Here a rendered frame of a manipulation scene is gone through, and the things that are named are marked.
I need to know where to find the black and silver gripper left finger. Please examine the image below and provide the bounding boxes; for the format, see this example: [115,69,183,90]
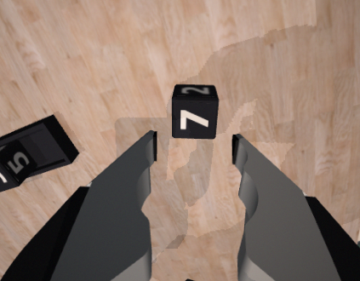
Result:
[0,130,157,281]

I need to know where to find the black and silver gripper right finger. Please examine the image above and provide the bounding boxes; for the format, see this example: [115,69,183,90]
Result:
[231,134,360,281]

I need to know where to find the black cube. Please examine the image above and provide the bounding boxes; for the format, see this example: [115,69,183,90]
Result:
[0,140,37,192]
[172,84,219,140]

